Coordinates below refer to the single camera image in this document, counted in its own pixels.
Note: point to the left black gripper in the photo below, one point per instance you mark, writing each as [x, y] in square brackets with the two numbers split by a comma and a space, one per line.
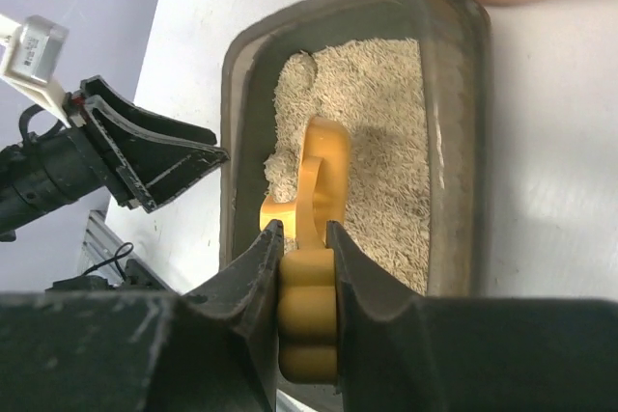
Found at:
[44, 172]

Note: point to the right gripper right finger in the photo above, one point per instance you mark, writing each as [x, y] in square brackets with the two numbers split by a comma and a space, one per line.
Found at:
[401, 351]

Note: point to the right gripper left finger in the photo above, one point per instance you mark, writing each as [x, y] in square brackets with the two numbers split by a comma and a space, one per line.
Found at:
[148, 350]

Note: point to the yellow plastic litter scoop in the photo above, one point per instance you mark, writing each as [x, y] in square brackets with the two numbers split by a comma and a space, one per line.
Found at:
[306, 311]

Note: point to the dark grey litter box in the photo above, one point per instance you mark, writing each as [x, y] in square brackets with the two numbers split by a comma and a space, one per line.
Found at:
[456, 58]

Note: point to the litter clump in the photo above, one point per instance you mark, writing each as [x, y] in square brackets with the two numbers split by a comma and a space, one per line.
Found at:
[301, 70]
[281, 174]

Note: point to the cat litter granules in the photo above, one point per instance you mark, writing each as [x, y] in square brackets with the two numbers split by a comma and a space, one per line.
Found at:
[374, 89]

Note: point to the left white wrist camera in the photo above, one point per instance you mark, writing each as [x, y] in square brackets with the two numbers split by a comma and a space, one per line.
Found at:
[31, 52]

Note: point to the aluminium mounting rail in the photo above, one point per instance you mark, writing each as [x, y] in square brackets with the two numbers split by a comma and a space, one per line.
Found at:
[99, 244]

